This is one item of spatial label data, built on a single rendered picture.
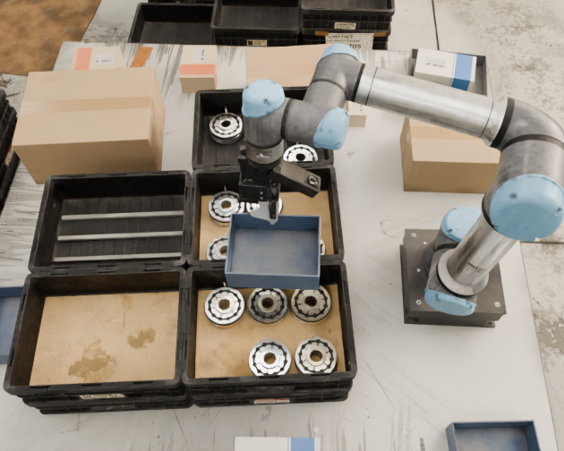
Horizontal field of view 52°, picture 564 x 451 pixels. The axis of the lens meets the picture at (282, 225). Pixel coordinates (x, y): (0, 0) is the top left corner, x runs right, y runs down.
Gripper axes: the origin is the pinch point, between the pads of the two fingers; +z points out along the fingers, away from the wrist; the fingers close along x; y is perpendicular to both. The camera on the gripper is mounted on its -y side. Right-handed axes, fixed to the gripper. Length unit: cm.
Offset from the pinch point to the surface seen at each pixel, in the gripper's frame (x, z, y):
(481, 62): -102, 26, -65
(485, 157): -46, 20, -57
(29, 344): 22, 28, 58
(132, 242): -10, 28, 41
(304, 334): 11.6, 30.8, -8.3
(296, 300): 4.3, 26.9, -5.6
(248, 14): -167, 50, 30
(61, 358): 23, 32, 51
